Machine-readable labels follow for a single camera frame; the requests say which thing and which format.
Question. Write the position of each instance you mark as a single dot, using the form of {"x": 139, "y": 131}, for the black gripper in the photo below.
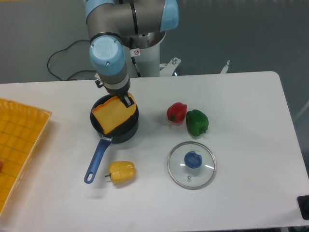
{"x": 117, "y": 87}

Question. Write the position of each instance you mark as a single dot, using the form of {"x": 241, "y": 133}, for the orange toy bread slice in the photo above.
{"x": 113, "y": 117}

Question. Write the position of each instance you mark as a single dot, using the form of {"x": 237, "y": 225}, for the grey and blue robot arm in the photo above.
{"x": 109, "y": 22}

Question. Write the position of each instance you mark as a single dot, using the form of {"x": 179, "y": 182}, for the red toy bell pepper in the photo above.
{"x": 177, "y": 112}

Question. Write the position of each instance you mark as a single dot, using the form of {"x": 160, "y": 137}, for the yellow toy bell pepper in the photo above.
{"x": 121, "y": 171}

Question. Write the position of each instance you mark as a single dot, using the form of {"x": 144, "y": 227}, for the green toy bell pepper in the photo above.
{"x": 197, "y": 122}

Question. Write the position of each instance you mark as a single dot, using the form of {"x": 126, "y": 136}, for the yellow plastic basket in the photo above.
{"x": 21, "y": 127}

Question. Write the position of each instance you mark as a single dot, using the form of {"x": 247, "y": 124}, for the glass lid with blue knob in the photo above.
{"x": 191, "y": 165}

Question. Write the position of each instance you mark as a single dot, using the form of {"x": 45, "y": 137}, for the black device at table edge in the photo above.
{"x": 303, "y": 202}

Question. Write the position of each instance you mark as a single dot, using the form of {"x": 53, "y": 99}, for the dark pot with blue handle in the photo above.
{"x": 105, "y": 141}

